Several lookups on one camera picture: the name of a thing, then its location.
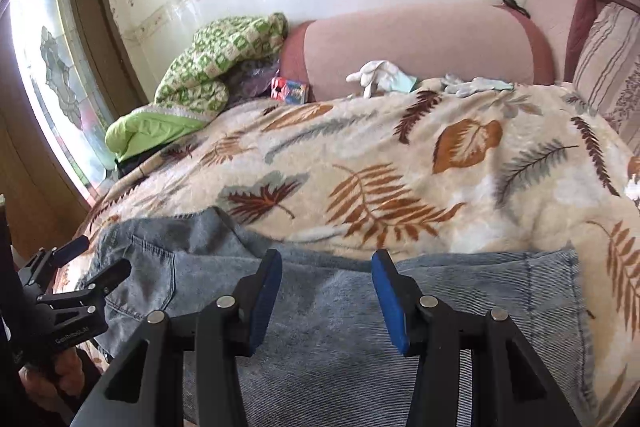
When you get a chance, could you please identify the white glove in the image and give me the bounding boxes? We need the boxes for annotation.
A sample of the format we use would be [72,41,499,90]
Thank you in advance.
[346,60,418,99]

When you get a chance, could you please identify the pink back cushion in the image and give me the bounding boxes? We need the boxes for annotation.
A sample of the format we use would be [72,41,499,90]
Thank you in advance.
[520,0,621,82]

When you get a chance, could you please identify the clear plastic bag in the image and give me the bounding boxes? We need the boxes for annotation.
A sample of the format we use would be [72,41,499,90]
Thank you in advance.
[227,59,281,100]

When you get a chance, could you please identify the brown wooden window frame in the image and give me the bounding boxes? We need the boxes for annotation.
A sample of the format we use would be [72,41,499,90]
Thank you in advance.
[0,0,146,253]

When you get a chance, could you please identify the pale crumpled glove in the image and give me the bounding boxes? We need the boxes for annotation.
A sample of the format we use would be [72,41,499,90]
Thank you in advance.
[440,74,515,98]

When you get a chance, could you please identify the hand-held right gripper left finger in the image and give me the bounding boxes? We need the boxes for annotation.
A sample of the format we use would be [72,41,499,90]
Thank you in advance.
[75,249,284,427]

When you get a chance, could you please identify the person's left hand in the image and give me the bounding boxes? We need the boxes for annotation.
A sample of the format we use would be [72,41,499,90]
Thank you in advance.
[20,349,86,408]

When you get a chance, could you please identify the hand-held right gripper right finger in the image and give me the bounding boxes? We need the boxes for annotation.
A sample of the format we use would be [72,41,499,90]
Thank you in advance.
[371,249,583,427]

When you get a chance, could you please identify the leaf print blanket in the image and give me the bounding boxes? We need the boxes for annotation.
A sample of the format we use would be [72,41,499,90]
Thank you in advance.
[52,84,640,427]

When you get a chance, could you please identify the colourful small box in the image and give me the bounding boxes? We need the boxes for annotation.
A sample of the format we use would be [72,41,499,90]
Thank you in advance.
[270,77,310,102]

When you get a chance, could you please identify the striped pillow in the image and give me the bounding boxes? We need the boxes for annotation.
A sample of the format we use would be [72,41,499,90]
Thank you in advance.
[571,2,640,142]

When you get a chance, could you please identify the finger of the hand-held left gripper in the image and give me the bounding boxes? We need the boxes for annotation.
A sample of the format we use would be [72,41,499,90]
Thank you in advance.
[20,235,91,290]
[40,258,132,308]

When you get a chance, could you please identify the blue denim pants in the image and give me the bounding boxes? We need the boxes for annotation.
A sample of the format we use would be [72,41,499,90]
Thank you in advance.
[80,207,596,427]

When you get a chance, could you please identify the pink bolster cushion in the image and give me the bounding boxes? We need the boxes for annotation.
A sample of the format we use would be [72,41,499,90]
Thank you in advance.
[278,3,556,102]

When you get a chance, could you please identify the green patterned quilt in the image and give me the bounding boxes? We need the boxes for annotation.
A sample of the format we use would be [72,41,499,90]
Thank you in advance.
[105,12,290,158]

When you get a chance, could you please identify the dark cloth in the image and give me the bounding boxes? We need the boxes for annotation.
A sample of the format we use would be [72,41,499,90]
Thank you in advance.
[114,152,151,180]

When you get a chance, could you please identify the dark hair clip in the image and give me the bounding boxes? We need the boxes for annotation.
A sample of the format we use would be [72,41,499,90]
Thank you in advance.
[501,0,532,18]

